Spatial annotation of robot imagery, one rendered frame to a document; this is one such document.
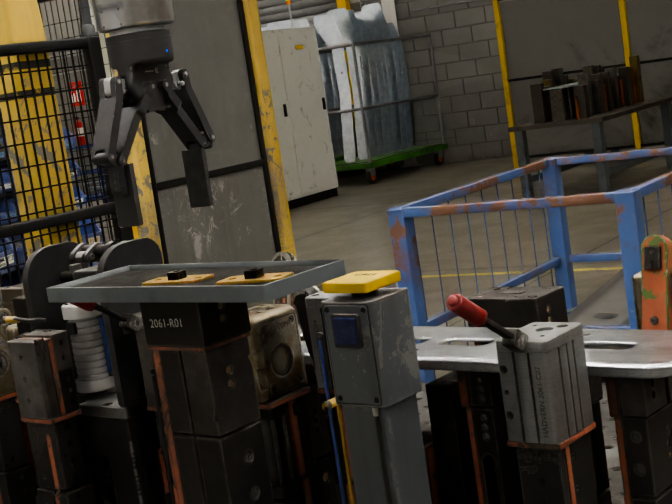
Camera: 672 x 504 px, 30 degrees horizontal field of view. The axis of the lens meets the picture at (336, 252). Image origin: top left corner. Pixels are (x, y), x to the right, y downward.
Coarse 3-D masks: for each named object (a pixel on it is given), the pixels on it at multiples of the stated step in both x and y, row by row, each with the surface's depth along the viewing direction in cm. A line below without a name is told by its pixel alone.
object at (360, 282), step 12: (348, 276) 132; (360, 276) 131; (372, 276) 130; (384, 276) 129; (396, 276) 131; (324, 288) 130; (336, 288) 129; (348, 288) 128; (360, 288) 127; (372, 288) 128
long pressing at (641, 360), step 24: (432, 336) 172; (456, 336) 170; (480, 336) 168; (600, 336) 157; (624, 336) 156; (648, 336) 154; (432, 360) 158; (456, 360) 156; (480, 360) 154; (600, 360) 144; (624, 360) 144; (648, 360) 142
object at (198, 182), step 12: (192, 156) 151; (204, 156) 151; (192, 168) 151; (204, 168) 150; (192, 180) 152; (204, 180) 151; (192, 192) 152; (204, 192) 151; (192, 204) 152; (204, 204) 151
